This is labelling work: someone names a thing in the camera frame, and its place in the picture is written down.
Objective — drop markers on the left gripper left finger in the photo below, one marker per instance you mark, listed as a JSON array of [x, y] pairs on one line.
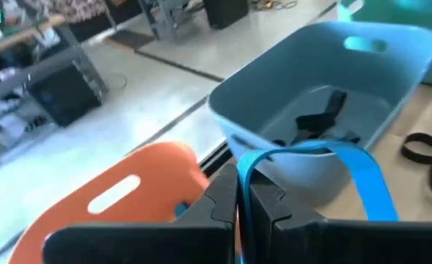
[[146, 242]]

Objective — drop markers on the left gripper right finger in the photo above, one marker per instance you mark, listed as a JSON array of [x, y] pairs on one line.
[[311, 242]]

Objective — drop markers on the large wide blue rubber band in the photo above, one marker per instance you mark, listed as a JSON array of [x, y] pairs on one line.
[[369, 183]]

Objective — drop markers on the small black rubber band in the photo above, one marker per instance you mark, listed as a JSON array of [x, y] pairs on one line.
[[303, 137]]

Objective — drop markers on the long black rubber band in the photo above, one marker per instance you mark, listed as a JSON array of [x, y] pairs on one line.
[[334, 102]]

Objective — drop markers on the thin black rubber band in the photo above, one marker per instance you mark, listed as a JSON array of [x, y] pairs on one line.
[[426, 136]]

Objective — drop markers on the orange plastic basket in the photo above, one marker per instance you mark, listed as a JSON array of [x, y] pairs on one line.
[[157, 172]]

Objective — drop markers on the black computer case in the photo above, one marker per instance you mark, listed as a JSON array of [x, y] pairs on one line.
[[65, 99]]

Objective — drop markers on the slate grey plastic basket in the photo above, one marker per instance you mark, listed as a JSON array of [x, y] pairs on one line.
[[274, 73]]

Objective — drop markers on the brown floor mat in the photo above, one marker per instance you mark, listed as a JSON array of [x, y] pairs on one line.
[[127, 39]]

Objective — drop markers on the grey workbench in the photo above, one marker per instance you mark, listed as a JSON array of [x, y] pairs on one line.
[[36, 69]]

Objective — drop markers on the grey metal table legs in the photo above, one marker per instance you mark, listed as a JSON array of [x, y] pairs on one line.
[[168, 22]]

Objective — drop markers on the teal green plastic basket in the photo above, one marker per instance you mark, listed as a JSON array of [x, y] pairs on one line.
[[384, 11]]

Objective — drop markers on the black bin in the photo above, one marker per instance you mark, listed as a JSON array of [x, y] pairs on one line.
[[226, 12]]

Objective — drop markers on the patterned cloth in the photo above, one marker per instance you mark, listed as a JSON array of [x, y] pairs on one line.
[[72, 9]]

